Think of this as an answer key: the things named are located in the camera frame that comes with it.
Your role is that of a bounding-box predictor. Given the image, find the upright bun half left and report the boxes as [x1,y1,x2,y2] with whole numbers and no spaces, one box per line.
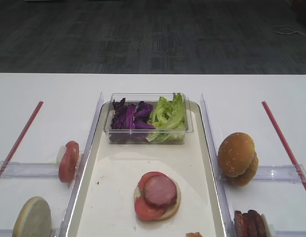
[12,197,51,237]

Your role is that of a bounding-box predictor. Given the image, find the sesame bun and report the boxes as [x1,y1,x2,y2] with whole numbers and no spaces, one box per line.
[226,152,259,187]
[218,132,256,178]

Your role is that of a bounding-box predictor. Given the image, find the green lettuce leaves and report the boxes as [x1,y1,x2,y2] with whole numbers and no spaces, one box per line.
[146,93,186,143]

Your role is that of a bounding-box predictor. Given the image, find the clear cross rail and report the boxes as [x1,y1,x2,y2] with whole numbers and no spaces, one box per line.
[275,231,306,237]
[0,157,61,178]
[216,164,306,185]

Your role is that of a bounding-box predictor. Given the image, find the sesame bun top front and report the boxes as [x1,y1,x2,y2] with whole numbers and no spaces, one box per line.
[218,132,256,178]

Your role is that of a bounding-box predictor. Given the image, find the meat patty front slice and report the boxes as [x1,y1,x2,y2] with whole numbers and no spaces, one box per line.
[234,210,248,237]

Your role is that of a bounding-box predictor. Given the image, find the right long clear rail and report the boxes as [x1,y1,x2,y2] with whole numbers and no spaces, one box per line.
[200,93,236,237]

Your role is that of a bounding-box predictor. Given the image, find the cream metal tray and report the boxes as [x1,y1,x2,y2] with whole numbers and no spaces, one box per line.
[67,102,224,237]

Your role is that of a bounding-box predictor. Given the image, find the white cable on floor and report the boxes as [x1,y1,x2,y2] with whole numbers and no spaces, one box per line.
[270,24,306,39]

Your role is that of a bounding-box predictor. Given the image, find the right red strip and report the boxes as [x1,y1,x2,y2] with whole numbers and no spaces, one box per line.
[262,101,306,191]

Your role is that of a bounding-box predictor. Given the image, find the bottom bun on tray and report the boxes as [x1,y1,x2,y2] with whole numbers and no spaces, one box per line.
[133,177,181,221]

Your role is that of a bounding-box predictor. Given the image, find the right upper clear cross rail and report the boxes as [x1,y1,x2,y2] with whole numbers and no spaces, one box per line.
[216,164,306,185]

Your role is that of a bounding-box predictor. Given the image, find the sesame bun rear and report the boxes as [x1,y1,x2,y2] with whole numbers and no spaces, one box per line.
[226,152,259,187]

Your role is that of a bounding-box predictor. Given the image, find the round ham slice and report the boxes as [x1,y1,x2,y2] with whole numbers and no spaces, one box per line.
[143,175,177,208]

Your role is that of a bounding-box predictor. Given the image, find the right lower clear cross rail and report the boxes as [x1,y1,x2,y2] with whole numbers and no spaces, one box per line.
[275,231,306,237]

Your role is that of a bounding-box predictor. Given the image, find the left upper clear cross rail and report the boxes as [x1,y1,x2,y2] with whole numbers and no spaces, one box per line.
[0,157,61,178]

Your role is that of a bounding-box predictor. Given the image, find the purple cabbage pieces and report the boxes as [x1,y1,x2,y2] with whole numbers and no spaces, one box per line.
[110,98,155,144]

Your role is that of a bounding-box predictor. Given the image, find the left red strip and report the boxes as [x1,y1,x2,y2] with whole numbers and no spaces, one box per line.
[0,101,44,178]

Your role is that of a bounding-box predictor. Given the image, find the upright tomato slice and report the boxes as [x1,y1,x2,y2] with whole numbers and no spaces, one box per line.
[58,141,79,183]

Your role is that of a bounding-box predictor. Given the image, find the clear plastic salad container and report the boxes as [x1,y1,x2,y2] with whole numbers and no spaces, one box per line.
[103,92,193,144]

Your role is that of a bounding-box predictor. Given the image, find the red strip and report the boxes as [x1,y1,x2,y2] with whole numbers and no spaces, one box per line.
[0,101,44,178]
[262,101,306,191]

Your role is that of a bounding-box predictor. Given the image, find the tomato slice on bun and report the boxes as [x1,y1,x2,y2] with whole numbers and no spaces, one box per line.
[134,171,177,220]

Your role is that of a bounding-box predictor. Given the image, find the sauce smear on tray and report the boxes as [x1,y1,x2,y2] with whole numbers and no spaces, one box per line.
[186,232,202,237]

